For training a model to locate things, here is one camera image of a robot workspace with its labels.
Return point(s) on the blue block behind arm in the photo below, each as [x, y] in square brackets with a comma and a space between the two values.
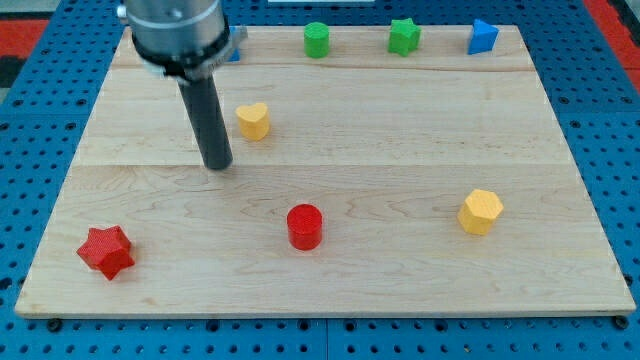
[234, 53]

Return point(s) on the yellow heart block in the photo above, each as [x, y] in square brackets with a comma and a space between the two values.
[254, 121]

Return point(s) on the red cylinder block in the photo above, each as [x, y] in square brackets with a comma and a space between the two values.
[305, 224]

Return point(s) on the wooden board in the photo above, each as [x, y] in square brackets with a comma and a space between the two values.
[386, 147]

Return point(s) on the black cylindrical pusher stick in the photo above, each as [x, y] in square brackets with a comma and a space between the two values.
[204, 111]

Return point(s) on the green cylinder block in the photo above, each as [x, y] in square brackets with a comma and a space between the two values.
[316, 40]

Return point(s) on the yellow hexagon block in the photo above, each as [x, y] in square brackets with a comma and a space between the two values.
[479, 212]

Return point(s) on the green star block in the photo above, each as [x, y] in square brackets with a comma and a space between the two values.
[404, 37]

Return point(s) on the blue triangle block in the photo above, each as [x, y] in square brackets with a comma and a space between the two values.
[483, 37]

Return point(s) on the red star block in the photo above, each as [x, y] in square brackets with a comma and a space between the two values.
[107, 251]

